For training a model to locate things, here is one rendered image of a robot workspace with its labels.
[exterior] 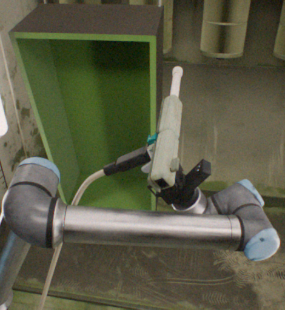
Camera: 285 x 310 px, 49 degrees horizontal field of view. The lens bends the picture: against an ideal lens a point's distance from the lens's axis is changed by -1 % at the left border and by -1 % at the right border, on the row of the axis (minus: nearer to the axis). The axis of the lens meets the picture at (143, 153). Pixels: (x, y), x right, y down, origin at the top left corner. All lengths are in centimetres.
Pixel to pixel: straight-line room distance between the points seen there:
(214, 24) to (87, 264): 194
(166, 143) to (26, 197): 33
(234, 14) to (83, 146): 139
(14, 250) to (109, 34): 84
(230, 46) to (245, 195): 172
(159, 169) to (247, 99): 229
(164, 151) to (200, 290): 165
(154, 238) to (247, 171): 216
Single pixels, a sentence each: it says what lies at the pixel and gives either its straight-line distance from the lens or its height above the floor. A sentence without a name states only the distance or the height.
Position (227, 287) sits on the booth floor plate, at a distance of 230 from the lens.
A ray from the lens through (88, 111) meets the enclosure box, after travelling 196.
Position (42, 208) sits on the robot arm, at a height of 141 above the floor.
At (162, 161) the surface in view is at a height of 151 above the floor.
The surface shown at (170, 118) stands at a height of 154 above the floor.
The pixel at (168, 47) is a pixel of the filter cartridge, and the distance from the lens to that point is 260.
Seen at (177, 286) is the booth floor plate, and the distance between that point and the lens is 225.
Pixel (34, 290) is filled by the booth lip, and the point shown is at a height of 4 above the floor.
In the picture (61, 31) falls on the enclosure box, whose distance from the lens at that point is 137.
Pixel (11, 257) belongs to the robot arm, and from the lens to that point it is 101.
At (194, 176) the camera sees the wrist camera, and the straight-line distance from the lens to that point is 80.
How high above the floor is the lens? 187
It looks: 32 degrees down
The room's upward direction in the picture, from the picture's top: straight up
